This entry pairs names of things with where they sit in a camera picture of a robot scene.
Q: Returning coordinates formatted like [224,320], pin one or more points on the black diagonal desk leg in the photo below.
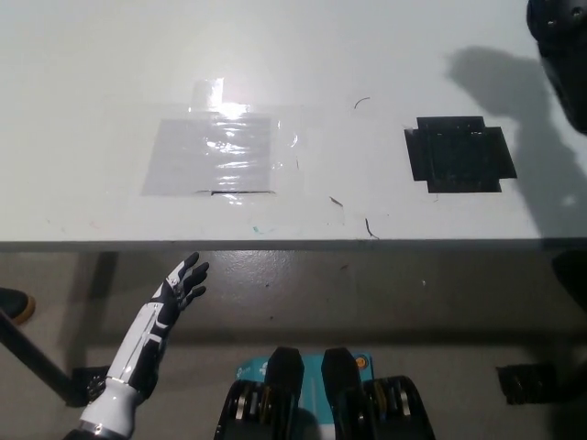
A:
[32,353]

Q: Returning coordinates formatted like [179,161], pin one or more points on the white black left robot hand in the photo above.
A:
[151,327]

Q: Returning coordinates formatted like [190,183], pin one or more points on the black shoe with tan sole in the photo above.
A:
[16,306]

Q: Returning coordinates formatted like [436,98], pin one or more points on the black desk foot plate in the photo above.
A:
[523,385]
[87,378]

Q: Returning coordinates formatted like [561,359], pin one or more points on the black tape patch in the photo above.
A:
[458,153]

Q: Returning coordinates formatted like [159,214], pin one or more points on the dark object under desk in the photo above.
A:
[571,284]

